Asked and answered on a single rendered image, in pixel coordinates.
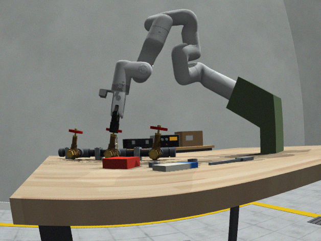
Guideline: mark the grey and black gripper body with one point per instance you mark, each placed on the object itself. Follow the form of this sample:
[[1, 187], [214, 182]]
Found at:
[[118, 98]]

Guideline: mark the red flat block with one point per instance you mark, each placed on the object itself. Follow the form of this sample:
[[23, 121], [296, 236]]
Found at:
[[118, 163]]

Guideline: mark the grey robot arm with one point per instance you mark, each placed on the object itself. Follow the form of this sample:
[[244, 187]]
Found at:
[[158, 27]]

